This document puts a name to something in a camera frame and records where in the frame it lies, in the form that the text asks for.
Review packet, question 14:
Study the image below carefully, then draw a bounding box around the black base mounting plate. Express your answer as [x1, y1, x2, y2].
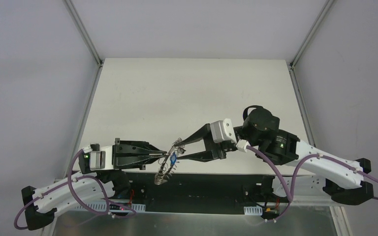
[110, 172, 287, 214]

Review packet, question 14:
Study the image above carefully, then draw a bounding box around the left aluminium frame post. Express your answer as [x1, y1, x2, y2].
[63, 0, 103, 68]

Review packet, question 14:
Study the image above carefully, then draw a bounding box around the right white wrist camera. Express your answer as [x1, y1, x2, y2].
[210, 118, 250, 153]

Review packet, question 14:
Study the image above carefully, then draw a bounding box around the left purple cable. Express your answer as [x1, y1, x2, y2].
[13, 149, 137, 231]

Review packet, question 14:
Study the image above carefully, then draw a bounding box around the aluminium frame post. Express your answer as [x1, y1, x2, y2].
[289, 0, 337, 69]
[63, 0, 103, 68]

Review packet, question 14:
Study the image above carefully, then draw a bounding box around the blue-headed key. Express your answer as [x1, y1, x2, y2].
[170, 152, 177, 166]

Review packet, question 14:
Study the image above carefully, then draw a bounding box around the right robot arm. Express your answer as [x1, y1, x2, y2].
[175, 105, 374, 206]

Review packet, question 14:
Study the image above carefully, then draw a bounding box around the right aluminium frame post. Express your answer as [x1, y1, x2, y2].
[289, 0, 337, 69]

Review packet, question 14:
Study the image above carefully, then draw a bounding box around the metal disc with keyrings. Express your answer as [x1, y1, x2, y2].
[154, 138, 186, 185]

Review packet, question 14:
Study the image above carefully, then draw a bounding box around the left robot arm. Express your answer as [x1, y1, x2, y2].
[14, 138, 170, 231]

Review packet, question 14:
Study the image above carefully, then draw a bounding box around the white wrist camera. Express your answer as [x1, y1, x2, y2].
[210, 118, 250, 153]
[79, 144, 114, 173]

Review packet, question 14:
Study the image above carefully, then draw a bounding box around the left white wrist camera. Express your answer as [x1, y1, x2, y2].
[79, 144, 114, 173]

